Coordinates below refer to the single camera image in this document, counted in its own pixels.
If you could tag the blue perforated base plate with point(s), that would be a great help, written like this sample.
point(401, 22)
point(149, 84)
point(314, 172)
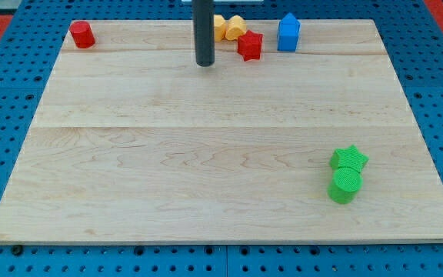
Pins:
point(411, 32)

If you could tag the red star block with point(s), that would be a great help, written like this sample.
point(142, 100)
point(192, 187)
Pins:
point(249, 45)

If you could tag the yellow block right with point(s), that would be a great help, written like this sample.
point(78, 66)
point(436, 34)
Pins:
point(236, 27)

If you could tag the green cylinder block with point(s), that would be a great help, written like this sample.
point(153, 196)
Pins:
point(344, 185)

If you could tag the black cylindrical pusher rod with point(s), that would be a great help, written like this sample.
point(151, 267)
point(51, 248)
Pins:
point(203, 24)

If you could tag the red cylinder block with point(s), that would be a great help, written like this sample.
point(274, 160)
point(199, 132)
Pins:
point(82, 34)

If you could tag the yellow block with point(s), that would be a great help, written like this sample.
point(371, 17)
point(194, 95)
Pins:
point(220, 27)
point(236, 27)

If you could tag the green star block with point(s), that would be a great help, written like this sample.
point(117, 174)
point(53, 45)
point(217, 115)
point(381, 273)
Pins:
point(349, 157)

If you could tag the light wooden board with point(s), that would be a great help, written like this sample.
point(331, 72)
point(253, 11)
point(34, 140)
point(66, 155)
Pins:
point(132, 143)

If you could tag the yellow block left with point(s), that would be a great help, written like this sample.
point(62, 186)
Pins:
point(220, 27)

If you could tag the blue house-shaped block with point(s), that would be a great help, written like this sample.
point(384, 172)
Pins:
point(288, 33)

